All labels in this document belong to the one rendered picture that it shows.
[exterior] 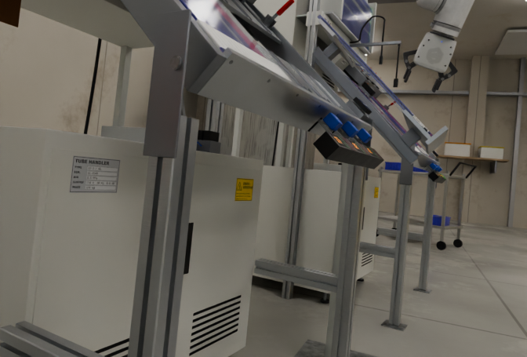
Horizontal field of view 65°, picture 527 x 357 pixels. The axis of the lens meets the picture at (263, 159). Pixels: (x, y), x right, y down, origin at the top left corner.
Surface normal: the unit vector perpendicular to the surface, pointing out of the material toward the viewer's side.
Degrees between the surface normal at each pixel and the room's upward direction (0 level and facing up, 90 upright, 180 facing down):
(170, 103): 90
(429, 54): 111
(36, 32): 90
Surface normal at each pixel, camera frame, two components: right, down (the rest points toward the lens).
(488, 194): -0.35, -0.07
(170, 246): 0.87, 0.07
